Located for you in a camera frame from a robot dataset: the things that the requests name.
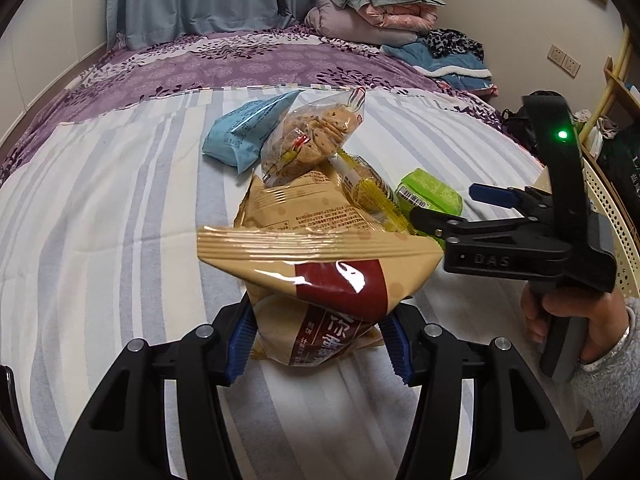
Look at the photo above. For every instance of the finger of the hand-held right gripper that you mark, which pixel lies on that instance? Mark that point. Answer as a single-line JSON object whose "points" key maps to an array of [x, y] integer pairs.
{"points": [[490, 193], [435, 220]]}

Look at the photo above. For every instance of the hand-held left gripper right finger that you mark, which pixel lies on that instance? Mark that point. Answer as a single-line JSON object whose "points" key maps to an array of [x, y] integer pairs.
{"points": [[395, 345]]}

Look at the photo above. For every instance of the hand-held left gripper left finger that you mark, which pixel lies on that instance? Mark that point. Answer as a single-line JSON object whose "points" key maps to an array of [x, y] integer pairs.
{"points": [[240, 345]]}

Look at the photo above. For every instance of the green snack packet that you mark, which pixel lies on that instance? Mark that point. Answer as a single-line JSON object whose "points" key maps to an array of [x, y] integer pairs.
{"points": [[435, 192]]}

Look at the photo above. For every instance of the cream perforated basket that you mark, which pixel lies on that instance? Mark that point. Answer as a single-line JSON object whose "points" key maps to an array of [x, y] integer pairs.
{"points": [[627, 240]]}

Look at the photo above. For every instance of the yellow cracker packet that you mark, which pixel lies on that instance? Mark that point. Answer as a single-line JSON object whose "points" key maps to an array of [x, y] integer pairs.
{"points": [[367, 185]]}

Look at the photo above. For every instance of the tan snack bag red label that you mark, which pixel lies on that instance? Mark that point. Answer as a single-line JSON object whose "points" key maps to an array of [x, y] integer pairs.
{"points": [[320, 270]]}

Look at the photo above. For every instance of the person's right forearm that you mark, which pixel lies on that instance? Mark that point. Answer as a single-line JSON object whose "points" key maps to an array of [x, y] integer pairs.
{"points": [[615, 385]]}

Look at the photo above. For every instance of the person's right hand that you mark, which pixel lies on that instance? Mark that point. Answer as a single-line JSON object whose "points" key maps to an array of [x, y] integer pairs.
{"points": [[607, 315]]}

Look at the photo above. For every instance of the black bag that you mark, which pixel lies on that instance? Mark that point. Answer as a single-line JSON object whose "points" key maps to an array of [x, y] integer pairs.
{"points": [[520, 125]]}

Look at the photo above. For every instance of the dark green bag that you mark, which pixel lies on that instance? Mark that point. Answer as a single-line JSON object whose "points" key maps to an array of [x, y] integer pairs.
{"points": [[622, 155]]}

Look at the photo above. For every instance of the clear bag of crackers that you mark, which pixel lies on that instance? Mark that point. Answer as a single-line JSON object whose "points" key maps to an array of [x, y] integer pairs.
{"points": [[310, 135]]}

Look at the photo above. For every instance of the blue fleece blanket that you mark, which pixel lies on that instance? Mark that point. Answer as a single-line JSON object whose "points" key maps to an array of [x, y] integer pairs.
{"points": [[420, 57]]}

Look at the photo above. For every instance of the leopard print cloth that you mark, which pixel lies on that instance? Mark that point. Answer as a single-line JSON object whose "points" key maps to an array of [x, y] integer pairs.
{"points": [[450, 40]]}

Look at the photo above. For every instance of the grey striped white sheet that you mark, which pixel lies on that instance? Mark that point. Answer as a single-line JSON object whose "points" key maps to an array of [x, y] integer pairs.
{"points": [[125, 235]]}

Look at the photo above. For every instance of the wooden rack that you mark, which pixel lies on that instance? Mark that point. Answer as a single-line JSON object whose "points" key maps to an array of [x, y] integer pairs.
{"points": [[612, 80]]}

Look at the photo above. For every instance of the pink floral folded quilt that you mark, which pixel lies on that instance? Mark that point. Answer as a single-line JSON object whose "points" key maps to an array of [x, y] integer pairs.
{"points": [[400, 15]]}

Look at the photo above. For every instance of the light blue snack packet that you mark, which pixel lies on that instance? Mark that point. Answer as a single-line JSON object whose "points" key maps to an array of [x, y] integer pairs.
{"points": [[235, 135]]}

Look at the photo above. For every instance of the pale lilac folded quilt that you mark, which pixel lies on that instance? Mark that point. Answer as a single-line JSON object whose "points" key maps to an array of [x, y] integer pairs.
{"points": [[345, 25]]}

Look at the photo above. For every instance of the purple floral blanket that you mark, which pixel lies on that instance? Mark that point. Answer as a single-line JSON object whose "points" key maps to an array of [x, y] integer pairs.
{"points": [[225, 65]]}

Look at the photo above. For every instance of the white wardrobe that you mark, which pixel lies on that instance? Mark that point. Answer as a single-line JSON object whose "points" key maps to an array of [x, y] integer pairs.
{"points": [[50, 60]]}

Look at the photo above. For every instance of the white wall socket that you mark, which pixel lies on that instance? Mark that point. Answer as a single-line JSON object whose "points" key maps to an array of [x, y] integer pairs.
{"points": [[556, 55], [571, 65]]}

